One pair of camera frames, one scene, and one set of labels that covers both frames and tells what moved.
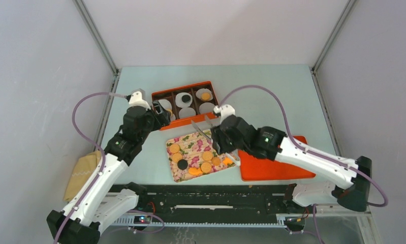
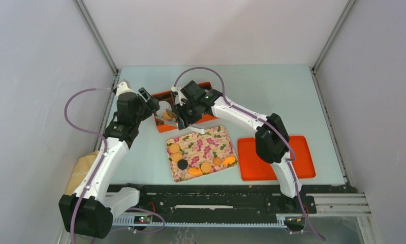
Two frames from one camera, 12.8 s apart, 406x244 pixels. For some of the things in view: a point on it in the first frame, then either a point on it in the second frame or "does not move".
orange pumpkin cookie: [194, 171] does not move
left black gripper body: [154, 122] to [145, 108]
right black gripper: [217, 141] to [180, 109]
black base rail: [201, 205] does not move
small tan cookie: [215, 161] does not move
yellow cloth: [85, 165] does not move
